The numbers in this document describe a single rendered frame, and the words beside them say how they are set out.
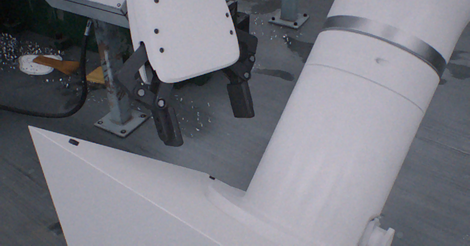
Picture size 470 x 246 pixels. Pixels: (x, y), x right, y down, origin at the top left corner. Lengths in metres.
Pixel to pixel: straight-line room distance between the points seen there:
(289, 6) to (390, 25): 0.76
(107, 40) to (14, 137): 0.25
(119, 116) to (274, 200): 0.46
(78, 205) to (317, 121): 0.21
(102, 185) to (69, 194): 0.06
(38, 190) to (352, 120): 0.50
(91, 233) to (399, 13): 0.32
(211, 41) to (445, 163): 0.47
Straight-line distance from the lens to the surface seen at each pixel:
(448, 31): 0.44
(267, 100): 0.87
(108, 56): 0.75
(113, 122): 0.83
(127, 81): 0.44
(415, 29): 0.42
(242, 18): 1.05
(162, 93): 0.44
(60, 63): 1.04
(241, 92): 0.49
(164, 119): 0.45
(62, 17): 1.10
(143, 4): 0.44
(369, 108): 0.40
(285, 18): 1.17
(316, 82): 0.41
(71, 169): 0.37
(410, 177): 0.75
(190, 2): 0.46
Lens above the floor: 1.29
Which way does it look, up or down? 36 degrees down
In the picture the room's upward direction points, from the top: straight up
